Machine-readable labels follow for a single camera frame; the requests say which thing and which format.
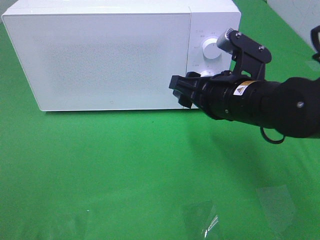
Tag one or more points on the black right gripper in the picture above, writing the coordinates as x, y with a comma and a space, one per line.
216, 93

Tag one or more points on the white round knob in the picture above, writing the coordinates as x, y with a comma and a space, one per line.
206, 73
210, 49

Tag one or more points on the white microwave door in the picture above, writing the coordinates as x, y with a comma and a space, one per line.
89, 62

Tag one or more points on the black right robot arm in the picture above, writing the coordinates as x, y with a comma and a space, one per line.
292, 108

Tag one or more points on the white microwave oven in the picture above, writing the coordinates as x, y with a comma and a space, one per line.
208, 19

